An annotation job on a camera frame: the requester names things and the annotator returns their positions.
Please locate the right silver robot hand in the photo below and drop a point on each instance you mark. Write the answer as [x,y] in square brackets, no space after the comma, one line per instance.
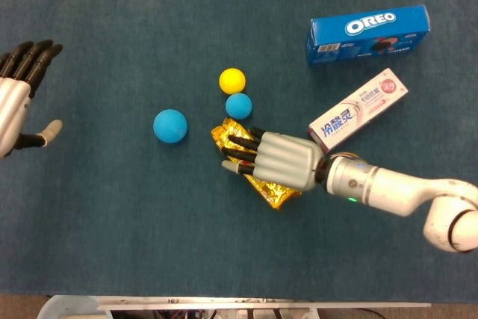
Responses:
[287,162]

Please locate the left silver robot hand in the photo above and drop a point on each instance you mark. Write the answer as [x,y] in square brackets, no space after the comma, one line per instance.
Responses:
[11,106]

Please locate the gold foil snack packet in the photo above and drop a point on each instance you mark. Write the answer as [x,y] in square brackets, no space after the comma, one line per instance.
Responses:
[276,194]

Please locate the small blue ball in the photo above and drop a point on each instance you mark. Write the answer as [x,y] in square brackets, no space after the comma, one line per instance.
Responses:
[239,106]

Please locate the white toothpaste box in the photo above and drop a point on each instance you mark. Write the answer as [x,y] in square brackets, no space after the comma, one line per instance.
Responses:
[354,113]

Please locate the yellow ball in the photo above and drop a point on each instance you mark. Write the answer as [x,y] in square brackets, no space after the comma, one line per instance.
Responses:
[232,81]

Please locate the blue Oreo cookie box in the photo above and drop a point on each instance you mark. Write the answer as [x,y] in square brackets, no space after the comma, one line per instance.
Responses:
[336,29]

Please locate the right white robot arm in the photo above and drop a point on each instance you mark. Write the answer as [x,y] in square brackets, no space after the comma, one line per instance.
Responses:
[392,188]

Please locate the large blue ball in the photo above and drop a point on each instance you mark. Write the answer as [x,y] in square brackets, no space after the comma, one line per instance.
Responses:
[170,126]

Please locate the teal table cloth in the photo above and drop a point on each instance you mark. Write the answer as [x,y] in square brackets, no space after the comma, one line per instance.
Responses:
[112,222]

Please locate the white round container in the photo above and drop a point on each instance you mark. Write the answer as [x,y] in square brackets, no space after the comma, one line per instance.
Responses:
[63,306]

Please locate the metal frame bar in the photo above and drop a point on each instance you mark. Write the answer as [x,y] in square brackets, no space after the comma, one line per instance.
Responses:
[261,302]

